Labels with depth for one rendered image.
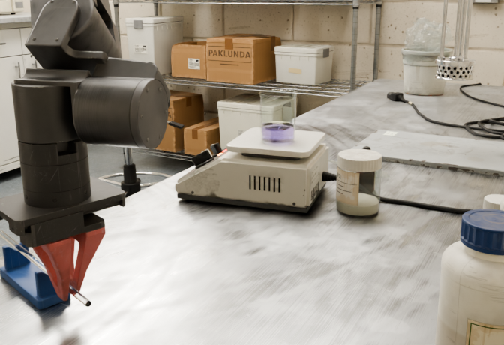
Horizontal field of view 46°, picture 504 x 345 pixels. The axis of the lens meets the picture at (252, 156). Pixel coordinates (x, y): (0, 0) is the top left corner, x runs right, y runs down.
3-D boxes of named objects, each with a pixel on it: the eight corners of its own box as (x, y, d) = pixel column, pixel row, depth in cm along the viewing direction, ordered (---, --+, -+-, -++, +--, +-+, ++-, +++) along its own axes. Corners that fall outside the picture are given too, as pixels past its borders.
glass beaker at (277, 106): (261, 139, 87) (261, 84, 85) (298, 140, 87) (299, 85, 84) (255, 149, 82) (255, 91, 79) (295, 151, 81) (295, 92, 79)
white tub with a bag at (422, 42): (425, 87, 182) (430, 15, 176) (460, 94, 170) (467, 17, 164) (388, 91, 176) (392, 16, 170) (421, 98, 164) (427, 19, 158)
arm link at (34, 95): (37, 63, 53) (-6, 72, 48) (106, 66, 52) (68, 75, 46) (45, 138, 55) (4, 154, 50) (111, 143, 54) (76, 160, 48)
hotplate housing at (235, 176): (174, 200, 87) (172, 148, 85) (208, 175, 99) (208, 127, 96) (324, 218, 80) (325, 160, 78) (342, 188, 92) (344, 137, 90)
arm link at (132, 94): (89, 58, 60) (47, -5, 52) (198, 61, 57) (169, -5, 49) (46, 162, 54) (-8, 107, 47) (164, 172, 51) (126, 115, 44)
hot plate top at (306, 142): (223, 151, 83) (223, 145, 82) (251, 132, 94) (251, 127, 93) (307, 159, 79) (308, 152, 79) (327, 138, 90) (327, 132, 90)
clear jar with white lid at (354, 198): (359, 199, 87) (362, 146, 85) (388, 212, 82) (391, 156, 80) (326, 207, 84) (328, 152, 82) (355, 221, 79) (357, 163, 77)
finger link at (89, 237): (112, 299, 55) (106, 205, 53) (38, 328, 51) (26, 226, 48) (78, 274, 60) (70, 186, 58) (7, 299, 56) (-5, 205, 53)
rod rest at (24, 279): (-1, 275, 64) (-5, 245, 63) (30, 265, 67) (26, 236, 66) (39, 310, 57) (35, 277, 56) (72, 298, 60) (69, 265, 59)
